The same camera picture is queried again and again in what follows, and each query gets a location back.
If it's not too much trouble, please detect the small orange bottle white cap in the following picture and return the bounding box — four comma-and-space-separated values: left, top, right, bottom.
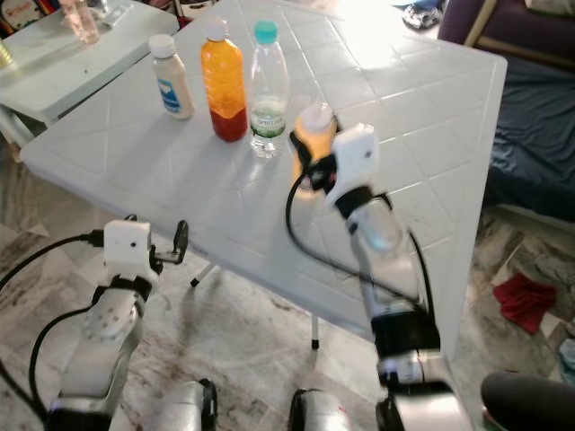
292, 101, 338, 194

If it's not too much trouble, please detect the clear water bottle teal cap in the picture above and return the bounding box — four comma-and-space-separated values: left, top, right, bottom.
249, 20, 291, 160

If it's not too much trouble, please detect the large white plastic table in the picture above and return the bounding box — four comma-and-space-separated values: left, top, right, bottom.
18, 0, 509, 351

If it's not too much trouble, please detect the tall orange juice bottle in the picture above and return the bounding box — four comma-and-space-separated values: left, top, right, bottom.
200, 18, 250, 145

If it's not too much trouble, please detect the white mayonnaise bottle blue label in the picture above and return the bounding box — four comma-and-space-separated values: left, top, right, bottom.
149, 34, 197, 121

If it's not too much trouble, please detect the silver left robot leg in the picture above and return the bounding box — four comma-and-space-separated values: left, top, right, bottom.
157, 379, 218, 431

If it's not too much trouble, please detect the navy blue mattress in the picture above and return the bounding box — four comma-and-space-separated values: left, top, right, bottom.
483, 54, 575, 224

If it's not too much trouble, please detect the purple sofa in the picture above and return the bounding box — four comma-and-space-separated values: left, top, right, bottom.
438, 0, 575, 71

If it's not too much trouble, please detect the small white side table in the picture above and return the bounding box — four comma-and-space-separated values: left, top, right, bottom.
0, 0, 167, 163

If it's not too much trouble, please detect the clear glass dish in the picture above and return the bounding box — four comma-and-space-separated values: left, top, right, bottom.
97, 0, 136, 26

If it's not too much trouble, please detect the pink plastic tumbler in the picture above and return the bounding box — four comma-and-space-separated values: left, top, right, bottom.
59, 0, 100, 46

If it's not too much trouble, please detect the red cloth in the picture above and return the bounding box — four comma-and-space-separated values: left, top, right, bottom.
492, 272, 560, 335

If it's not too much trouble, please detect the grey pillow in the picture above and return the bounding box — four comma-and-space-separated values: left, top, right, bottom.
526, 0, 575, 17

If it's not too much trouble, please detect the red and white box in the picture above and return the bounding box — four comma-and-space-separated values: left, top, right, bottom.
0, 0, 62, 32

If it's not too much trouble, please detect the black rounded object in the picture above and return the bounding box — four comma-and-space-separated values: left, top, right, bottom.
481, 373, 575, 431

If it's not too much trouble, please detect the teal plastic item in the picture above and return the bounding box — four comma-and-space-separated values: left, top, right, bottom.
557, 337, 575, 389

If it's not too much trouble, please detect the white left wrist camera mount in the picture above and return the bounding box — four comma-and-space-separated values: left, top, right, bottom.
104, 220, 153, 277

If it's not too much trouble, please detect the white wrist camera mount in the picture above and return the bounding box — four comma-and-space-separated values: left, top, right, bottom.
326, 124, 378, 209
104, 220, 153, 277

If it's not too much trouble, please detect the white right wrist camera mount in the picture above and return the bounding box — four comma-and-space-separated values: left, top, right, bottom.
326, 124, 378, 209

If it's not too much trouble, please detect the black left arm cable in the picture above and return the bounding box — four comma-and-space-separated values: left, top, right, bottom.
0, 232, 109, 423
29, 303, 109, 425

